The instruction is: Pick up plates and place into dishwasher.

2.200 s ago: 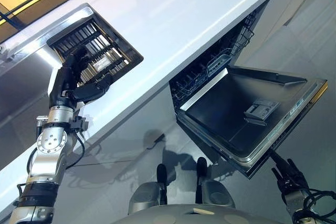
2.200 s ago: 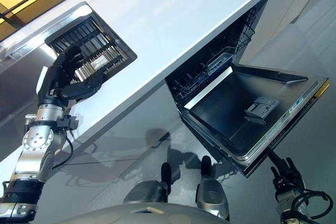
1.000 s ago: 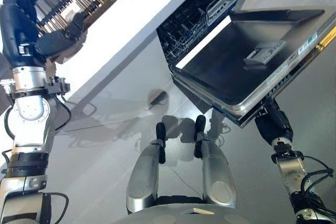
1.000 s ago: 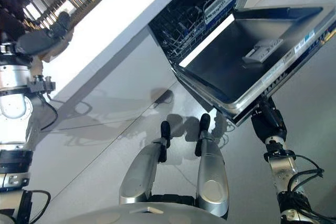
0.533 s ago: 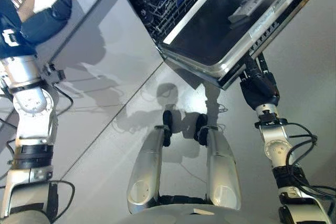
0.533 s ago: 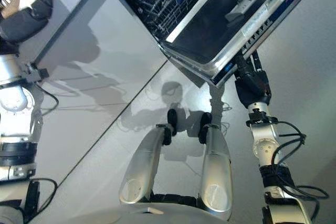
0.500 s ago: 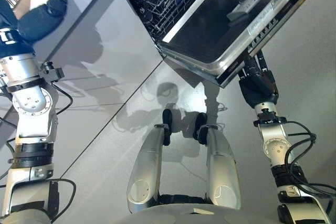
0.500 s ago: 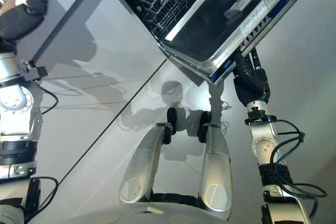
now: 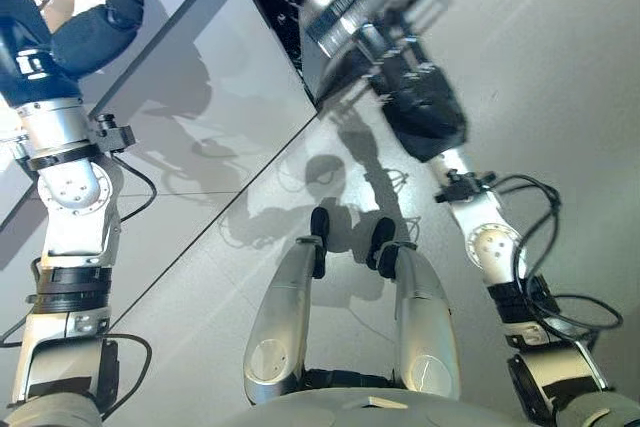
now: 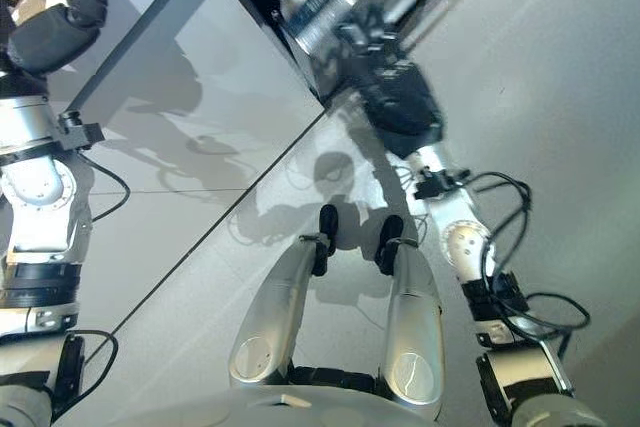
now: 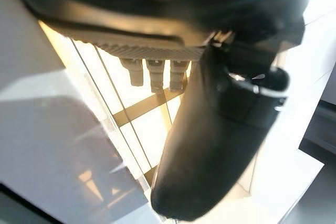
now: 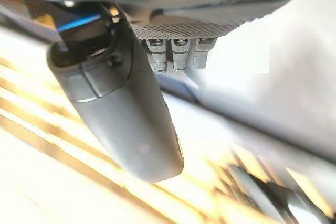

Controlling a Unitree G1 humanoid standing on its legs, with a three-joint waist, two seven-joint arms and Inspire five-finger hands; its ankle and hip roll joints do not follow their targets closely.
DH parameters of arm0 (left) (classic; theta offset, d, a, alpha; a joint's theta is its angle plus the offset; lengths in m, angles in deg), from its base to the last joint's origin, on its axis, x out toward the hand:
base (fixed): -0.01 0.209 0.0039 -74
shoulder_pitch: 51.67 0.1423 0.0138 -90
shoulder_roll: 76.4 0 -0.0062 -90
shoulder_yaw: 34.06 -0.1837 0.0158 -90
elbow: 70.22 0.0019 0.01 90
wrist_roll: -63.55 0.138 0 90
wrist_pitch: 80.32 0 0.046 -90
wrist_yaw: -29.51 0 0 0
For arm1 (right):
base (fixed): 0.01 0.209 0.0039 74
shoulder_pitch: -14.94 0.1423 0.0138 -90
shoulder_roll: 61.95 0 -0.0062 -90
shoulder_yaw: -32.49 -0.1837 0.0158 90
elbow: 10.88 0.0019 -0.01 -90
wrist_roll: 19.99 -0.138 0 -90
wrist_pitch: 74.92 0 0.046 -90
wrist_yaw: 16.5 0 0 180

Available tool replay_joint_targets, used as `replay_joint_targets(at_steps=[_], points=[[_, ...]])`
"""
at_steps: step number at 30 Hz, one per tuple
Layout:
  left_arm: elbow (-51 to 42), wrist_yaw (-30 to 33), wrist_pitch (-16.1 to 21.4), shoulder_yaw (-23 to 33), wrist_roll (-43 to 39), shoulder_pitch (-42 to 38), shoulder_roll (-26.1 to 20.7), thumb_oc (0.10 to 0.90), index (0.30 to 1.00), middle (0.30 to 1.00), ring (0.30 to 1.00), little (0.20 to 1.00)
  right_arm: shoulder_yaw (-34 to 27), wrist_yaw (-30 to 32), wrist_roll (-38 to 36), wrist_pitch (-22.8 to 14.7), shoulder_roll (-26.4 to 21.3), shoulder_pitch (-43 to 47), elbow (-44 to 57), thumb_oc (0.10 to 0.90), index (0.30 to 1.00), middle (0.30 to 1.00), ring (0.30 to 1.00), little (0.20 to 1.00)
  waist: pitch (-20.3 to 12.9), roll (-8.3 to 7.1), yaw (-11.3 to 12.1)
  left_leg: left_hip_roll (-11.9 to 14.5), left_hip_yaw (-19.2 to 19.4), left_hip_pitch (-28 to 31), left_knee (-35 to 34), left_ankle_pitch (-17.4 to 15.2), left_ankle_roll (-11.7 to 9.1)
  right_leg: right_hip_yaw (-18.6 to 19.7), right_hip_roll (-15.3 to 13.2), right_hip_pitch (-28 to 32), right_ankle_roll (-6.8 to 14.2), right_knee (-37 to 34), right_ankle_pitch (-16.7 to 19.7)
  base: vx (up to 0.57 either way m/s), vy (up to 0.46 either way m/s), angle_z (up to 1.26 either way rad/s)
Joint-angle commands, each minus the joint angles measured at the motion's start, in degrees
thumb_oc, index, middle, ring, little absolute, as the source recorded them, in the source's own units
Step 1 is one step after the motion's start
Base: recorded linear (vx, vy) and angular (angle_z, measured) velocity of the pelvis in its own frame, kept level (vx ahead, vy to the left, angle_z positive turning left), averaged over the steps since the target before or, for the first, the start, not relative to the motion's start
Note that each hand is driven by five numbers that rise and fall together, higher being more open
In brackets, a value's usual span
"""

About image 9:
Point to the dark right robot foot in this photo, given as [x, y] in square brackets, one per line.
[382, 237]

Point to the black dishwasher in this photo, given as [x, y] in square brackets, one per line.
[280, 2]

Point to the grey robot torso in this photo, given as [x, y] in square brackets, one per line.
[380, 409]

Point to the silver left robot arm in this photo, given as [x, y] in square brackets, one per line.
[65, 237]

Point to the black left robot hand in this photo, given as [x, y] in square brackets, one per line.
[85, 44]

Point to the dark left robot foot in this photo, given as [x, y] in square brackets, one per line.
[320, 227]

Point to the dark robot foot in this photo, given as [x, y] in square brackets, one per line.
[382, 237]
[320, 227]

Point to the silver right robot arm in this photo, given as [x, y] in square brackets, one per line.
[492, 242]

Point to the silver right robot leg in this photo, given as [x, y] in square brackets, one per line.
[425, 317]

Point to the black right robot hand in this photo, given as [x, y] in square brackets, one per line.
[425, 112]

